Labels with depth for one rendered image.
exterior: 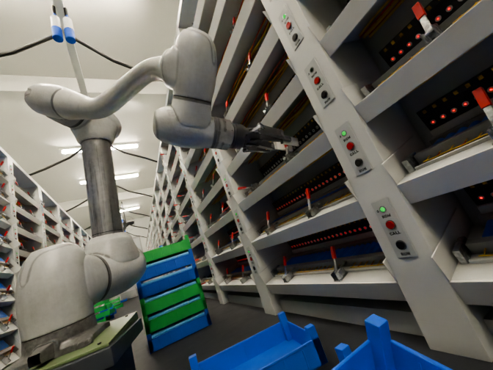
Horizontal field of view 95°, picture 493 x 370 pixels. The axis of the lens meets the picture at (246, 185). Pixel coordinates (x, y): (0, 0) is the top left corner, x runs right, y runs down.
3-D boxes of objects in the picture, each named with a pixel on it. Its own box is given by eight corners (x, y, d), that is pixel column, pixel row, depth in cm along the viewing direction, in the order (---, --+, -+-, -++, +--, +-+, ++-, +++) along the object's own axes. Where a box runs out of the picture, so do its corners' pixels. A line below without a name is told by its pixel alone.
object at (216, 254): (248, 253, 111) (232, 229, 112) (213, 263, 162) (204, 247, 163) (275, 231, 122) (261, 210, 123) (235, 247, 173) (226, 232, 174)
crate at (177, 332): (150, 354, 104) (146, 335, 106) (151, 343, 121) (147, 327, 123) (211, 324, 117) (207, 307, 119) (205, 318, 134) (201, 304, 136)
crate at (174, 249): (133, 266, 114) (130, 251, 116) (136, 268, 132) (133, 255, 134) (191, 248, 127) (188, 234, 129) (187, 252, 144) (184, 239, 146)
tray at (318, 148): (334, 145, 57) (312, 116, 58) (243, 211, 108) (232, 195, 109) (370, 124, 68) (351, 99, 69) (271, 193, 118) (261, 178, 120)
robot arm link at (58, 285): (1, 349, 55) (-7, 259, 60) (74, 316, 73) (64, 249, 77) (50, 334, 52) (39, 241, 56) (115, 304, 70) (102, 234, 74)
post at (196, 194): (224, 304, 154) (166, 101, 197) (219, 303, 162) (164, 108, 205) (249, 292, 164) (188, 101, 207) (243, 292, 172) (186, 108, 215)
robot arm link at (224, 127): (216, 137, 60) (237, 140, 62) (214, 109, 63) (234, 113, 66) (207, 154, 68) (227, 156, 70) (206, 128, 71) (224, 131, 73)
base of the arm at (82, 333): (-21, 394, 45) (-24, 364, 46) (41, 351, 65) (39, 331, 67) (84, 350, 51) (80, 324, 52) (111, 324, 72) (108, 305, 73)
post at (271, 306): (275, 316, 95) (176, 23, 139) (265, 313, 103) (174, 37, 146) (309, 296, 105) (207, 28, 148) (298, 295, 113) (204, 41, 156)
